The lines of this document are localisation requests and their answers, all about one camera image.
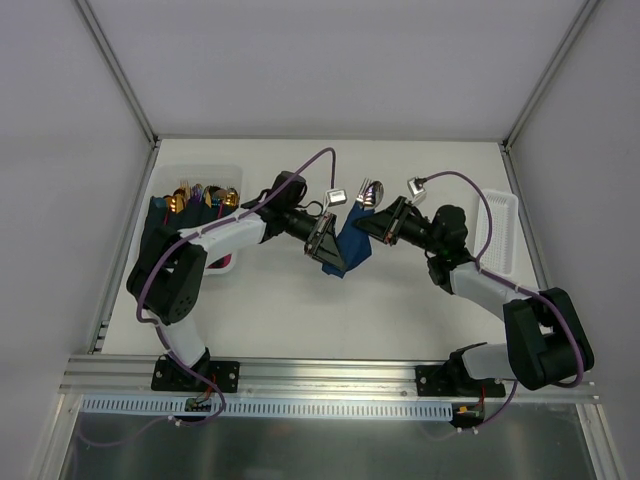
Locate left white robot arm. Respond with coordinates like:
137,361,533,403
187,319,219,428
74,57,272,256
126,171,347,390

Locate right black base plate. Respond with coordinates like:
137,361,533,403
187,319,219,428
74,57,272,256
414,364,506,398

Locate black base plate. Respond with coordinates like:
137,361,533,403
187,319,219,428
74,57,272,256
414,364,506,398
151,356,241,393

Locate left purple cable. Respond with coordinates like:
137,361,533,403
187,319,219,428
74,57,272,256
136,147,337,396

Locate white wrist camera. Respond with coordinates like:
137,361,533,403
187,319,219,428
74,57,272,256
407,177,426,205
323,188,348,208

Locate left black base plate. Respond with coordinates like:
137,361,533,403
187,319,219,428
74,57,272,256
151,356,241,393

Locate rolled dark napkin bundles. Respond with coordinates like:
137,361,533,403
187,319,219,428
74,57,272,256
139,197,237,248

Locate white plastic bin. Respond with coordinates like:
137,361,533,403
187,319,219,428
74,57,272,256
129,164,242,262

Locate blue paper napkin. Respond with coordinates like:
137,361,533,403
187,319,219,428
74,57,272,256
321,203,374,278

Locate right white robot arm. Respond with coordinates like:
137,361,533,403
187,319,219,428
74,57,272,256
355,197,595,396

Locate gold utensils in bin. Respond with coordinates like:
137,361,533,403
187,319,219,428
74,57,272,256
164,180,240,213

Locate white perforated utensil tray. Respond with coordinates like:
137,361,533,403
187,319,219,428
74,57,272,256
474,189,519,277

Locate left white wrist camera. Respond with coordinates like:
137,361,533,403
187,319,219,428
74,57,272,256
323,188,348,208

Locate fork with pink handle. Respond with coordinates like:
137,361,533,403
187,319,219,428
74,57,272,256
356,178,371,209

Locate white slotted cable duct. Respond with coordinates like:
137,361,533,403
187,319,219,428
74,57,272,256
81,395,454,422

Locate aluminium mounting rail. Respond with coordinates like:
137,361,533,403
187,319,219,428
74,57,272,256
58,352,600,404

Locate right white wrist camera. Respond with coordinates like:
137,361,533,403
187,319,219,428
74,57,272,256
407,177,426,205

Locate spoon with green handle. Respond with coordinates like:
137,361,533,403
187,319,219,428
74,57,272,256
362,180,384,211

